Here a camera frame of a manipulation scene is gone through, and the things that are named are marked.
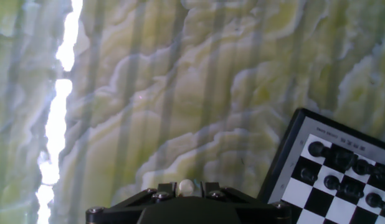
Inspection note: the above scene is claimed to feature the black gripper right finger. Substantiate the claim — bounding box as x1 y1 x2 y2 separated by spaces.
194 182 292 224

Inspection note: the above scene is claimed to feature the green marble patterned mat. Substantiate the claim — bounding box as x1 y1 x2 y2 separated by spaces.
0 0 385 224

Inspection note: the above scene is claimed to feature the black chess piece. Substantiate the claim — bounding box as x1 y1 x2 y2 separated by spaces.
351 158 376 175
373 163 385 183
307 140 332 158
331 149 357 170

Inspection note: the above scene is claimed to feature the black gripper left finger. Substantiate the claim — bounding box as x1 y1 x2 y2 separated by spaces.
85 182 181 224

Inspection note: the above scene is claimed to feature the black framed magnetic chessboard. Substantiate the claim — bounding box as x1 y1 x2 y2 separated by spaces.
257 107 385 224

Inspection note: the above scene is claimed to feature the black chess pawn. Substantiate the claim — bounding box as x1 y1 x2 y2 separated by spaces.
341 182 364 200
300 166 318 184
365 192 385 209
323 174 342 191

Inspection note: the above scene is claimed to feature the white chess piece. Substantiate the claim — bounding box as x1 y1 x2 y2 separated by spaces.
178 179 196 197

